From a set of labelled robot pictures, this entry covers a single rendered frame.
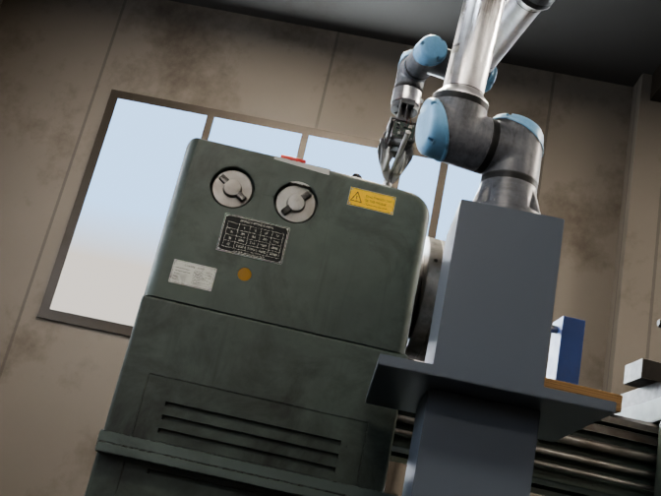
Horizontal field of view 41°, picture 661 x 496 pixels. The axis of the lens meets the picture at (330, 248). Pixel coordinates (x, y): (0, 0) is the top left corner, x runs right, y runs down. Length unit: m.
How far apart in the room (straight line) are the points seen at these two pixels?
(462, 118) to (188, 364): 0.77
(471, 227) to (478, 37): 0.41
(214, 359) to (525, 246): 0.70
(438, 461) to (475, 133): 0.64
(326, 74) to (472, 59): 3.03
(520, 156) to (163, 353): 0.85
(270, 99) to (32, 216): 1.36
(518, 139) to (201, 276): 0.74
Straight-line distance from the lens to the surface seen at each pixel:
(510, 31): 2.12
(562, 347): 2.30
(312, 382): 1.91
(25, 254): 4.63
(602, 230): 4.67
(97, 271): 4.48
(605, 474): 2.19
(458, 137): 1.76
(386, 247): 2.01
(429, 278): 2.12
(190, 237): 1.98
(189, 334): 1.92
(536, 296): 1.66
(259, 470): 1.84
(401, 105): 2.26
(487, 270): 1.65
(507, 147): 1.80
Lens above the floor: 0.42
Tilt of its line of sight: 19 degrees up
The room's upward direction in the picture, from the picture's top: 12 degrees clockwise
